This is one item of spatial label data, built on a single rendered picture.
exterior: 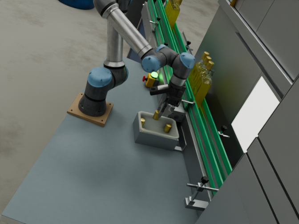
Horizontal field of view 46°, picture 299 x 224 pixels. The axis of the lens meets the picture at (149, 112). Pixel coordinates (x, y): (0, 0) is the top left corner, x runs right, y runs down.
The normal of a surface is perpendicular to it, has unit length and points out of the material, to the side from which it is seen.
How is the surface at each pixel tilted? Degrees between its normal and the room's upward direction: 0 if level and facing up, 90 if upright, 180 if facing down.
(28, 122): 0
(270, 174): 90
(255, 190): 90
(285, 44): 90
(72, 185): 0
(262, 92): 90
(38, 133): 0
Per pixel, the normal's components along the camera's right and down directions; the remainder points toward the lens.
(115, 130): 0.35, -0.77
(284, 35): -0.93, -0.23
